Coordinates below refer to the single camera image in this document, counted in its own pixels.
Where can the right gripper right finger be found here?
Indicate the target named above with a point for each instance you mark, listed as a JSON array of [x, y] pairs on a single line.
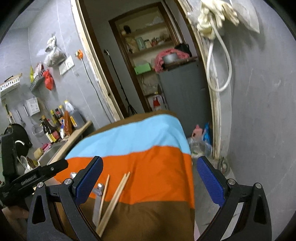
[[254, 222]]

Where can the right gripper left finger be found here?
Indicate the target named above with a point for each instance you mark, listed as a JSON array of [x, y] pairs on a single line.
[[71, 193]]

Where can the steel fork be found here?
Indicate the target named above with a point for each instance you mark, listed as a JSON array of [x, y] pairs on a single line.
[[98, 191]]

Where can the yellow sponge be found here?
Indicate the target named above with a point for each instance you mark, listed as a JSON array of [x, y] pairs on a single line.
[[38, 153]]

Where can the stainless steel sink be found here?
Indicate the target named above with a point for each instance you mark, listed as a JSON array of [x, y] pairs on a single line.
[[50, 153]]

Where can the black wok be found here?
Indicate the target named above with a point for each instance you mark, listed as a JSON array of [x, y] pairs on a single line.
[[21, 139]]

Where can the wooden chopstick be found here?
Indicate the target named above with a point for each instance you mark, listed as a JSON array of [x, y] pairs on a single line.
[[102, 199], [111, 201], [114, 201]]

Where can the dark soy sauce bottle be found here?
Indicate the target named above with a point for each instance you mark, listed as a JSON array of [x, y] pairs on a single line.
[[51, 133]]

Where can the orange-brown spice packet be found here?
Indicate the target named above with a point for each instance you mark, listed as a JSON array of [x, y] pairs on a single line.
[[67, 124]]

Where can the large vinegar jug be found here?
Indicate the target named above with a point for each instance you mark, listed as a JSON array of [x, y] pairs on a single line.
[[75, 116]]

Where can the striped blue orange brown cloth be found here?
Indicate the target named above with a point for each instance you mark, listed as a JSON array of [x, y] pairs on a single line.
[[157, 202]]

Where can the red plastic bag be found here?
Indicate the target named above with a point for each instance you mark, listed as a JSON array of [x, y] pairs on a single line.
[[48, 80]]

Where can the hanging bag of dried goods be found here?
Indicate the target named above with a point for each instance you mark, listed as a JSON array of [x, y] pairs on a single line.
[[55, 55]]

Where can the grey cabinet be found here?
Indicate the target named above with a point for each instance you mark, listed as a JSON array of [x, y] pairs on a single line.
[[186, 94]]

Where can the green box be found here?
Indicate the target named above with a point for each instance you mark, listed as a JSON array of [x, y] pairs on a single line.
[[144, 68]]

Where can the small metal pot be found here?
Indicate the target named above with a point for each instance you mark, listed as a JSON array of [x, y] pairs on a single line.
[[170, 58]]

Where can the pink red cloth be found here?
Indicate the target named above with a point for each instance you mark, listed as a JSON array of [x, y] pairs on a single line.
[[158, 62]]

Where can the cream rubber gloves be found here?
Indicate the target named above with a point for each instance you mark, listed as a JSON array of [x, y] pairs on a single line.
[[213, 14]]

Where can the wire mesh strainer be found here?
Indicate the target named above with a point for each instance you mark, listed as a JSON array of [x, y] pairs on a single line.
[[37, 130]]

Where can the white wall box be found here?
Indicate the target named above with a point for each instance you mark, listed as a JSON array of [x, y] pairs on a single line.
[[33, 106]]

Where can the grey wall shelf rack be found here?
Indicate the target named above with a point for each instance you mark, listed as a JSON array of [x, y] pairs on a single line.
[[37, 81]]

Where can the white wall socket panel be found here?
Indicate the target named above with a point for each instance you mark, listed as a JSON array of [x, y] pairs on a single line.
[[66, 65]]

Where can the clear plastic bag on wall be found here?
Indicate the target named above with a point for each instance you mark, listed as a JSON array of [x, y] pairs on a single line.
[[246, 14]]

